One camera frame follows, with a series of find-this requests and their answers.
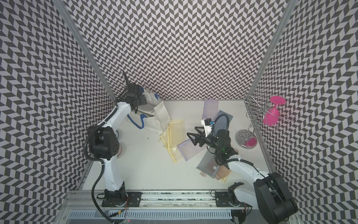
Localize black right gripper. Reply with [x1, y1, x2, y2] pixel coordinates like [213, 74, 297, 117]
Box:
[187, 127, 222, 152]

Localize white canvas bag blue handles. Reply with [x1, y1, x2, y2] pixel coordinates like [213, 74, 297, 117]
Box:
[127, 89, 171, 135]

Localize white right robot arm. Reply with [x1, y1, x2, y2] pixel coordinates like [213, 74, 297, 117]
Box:
[187, 127, 298, 224]

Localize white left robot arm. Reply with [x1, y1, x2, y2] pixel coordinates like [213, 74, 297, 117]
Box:
[84, 83, 147, 207]

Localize small purple mesh pouch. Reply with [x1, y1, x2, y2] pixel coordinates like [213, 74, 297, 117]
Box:
[177, 140, 204, 161]

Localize dark blue flat pouch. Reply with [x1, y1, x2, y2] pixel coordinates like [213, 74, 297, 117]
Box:
[214, 110, 233, 133]

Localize grey mesh pouch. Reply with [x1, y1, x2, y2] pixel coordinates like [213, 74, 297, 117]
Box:
[197, 151, 220, 178]

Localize lilac mesh pouch rear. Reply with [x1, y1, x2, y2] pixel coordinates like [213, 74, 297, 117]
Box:
[202, 99, 219, 120]

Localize pink glass dish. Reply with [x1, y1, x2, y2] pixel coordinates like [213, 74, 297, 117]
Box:
[117, 143, 123, 158]

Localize magenta plastic wine glass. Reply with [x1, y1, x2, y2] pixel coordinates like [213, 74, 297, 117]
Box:
[263, 96, 286, 127]

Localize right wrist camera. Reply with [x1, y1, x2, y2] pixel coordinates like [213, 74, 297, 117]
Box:
[201, 118, 214, 137]

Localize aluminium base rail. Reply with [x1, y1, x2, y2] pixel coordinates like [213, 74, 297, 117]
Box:
[60, 190, 297, 211]

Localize silver wire glass rack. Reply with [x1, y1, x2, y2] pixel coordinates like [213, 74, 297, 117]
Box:
[244, 91, 293, 130]

